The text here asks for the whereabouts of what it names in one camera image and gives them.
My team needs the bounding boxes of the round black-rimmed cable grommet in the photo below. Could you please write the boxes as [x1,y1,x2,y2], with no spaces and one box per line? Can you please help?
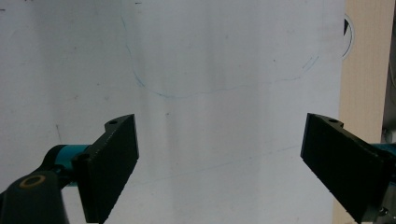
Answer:
[342,14,355,60]

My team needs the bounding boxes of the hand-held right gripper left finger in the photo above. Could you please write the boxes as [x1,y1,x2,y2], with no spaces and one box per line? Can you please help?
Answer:
[41,113,140,224]

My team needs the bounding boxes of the white paper sheet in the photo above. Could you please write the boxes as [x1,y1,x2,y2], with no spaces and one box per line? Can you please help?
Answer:
[0,0,347,224]

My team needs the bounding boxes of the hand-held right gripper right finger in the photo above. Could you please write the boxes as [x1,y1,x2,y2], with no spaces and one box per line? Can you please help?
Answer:
[300,112,396,224]

